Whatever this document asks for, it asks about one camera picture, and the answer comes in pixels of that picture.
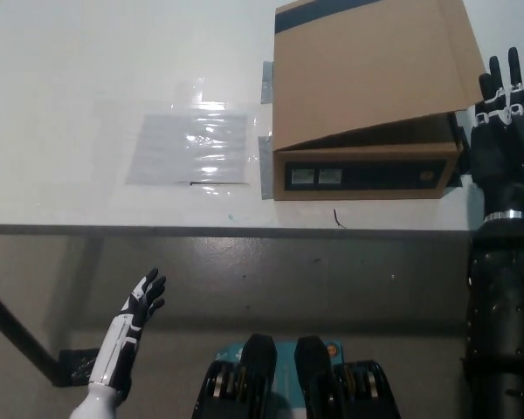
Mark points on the clear plastic bag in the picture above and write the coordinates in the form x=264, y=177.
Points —
x=192, y=148

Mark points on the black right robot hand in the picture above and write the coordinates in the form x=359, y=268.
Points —
x=500, y=153

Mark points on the brown cardboard storage box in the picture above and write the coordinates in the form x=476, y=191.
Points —
x=367, y=74

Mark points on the short grey tape strip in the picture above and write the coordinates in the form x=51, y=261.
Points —
x=267, y=83

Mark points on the black taped table foot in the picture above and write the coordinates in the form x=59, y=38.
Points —
x=74, y=366

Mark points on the black table leg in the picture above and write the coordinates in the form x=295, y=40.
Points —
x=17, y=329

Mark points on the long grey tape strip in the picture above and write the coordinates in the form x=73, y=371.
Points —
x=266, y=168

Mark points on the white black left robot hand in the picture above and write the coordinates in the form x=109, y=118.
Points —
x=133, y=310

